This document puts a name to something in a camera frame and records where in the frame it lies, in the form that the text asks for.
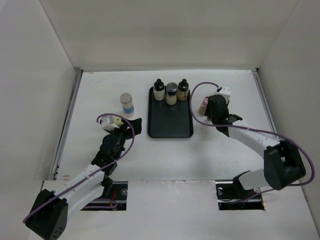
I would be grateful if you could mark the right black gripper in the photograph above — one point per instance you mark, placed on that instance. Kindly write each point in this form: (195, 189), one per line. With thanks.
(208, 112)

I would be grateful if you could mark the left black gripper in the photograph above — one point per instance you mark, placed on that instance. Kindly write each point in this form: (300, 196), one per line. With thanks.
(123, 129)

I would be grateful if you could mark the silver cap blue label jar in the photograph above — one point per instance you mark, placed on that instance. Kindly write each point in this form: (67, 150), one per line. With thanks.
(127, 104)

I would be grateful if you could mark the black cap brown spice bottle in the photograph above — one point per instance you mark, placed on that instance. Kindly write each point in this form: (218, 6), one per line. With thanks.
(183, 90)

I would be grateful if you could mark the black cap white powder bottle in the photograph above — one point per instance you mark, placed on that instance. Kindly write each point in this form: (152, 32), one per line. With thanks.
(159, 90)

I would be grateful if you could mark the grey grinder cap salt jar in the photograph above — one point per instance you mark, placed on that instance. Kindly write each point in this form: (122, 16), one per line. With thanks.
(171, 93)

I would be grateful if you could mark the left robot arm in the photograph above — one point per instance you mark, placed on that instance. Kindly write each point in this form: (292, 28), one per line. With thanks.
(52, 209)

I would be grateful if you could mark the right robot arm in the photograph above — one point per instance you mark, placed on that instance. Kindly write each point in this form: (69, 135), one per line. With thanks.
(282, 163)

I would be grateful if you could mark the pink cap spice jar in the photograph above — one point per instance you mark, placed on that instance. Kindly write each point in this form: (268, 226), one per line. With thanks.
(203, 106)

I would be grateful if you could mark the yellow cap spice jar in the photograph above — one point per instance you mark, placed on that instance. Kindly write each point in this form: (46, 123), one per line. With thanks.
(118, 121)

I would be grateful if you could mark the black rectangular tray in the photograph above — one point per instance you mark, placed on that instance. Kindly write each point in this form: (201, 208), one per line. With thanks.
(169, 121)

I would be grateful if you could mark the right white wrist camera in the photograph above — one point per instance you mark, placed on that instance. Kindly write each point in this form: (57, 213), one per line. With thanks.
(224, 91)

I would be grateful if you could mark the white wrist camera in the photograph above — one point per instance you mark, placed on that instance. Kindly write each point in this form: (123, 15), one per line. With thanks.
(224, 91)
(109, 122)

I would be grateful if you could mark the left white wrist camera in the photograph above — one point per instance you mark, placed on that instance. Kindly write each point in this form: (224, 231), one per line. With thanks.
(109, 122)

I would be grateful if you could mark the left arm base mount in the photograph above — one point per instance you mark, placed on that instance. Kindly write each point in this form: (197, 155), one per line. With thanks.
(113, 198)

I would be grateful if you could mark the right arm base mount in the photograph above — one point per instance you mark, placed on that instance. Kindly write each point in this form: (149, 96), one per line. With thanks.
(231, 196)

